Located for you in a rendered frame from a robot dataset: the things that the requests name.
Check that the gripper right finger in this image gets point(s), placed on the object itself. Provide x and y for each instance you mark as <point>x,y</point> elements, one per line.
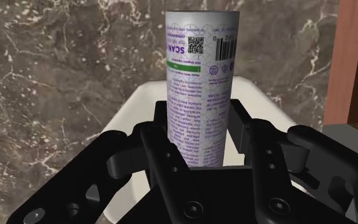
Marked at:
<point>268,161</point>

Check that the white printed cylinder can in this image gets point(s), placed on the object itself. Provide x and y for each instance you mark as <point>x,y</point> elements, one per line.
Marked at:
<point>201,86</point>

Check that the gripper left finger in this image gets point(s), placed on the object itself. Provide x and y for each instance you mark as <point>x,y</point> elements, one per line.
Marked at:
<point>154,161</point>

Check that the brown wooden cabinet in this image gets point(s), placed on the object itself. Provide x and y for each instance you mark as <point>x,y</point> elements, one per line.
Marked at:
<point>349,62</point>

